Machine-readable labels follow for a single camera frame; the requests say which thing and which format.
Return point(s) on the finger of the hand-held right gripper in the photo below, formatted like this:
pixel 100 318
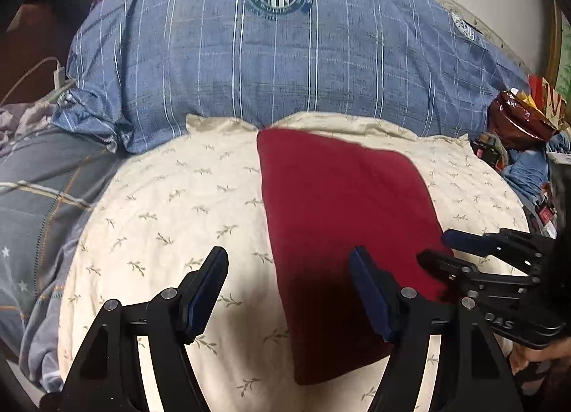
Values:
pixel 464 240
pixel 446 262

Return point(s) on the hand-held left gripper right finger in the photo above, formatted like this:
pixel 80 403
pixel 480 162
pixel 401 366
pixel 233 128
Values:
pixel 370 291

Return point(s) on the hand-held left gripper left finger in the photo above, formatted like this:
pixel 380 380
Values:
pixel 203 296

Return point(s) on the dark red garment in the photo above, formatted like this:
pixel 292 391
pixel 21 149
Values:
pixel 339 216

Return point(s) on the person's right hand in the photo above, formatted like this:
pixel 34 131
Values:
pixel 531 356

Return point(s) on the blue denim cloth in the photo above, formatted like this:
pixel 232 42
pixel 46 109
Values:
pixel 531 166

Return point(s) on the cream leaf print pillow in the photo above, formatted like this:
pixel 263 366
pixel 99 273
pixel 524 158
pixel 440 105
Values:
pixel 178 198

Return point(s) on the dark red snack bag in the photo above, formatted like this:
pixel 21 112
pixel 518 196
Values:
pixel 517 117

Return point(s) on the red printed box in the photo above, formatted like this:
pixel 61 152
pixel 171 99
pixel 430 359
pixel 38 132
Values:
pixel 546 95

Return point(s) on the grey striped bed sheet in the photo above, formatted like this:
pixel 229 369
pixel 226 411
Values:
pixel 40 198

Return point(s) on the blue plaid duvet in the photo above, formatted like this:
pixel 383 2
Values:
pixel 200 59

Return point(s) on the white power strip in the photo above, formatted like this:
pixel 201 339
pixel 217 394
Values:
pixel 62 91

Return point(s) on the mauve grey crumpled cloth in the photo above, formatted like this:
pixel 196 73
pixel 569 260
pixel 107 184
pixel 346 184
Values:
pixel 22 120

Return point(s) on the white charger plug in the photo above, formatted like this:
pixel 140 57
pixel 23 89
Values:
pixel 59 76

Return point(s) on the brown wooden furniture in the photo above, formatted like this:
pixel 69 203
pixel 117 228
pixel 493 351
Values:
pixel 31 46

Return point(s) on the green wall poster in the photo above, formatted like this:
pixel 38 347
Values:
pixel 563 51

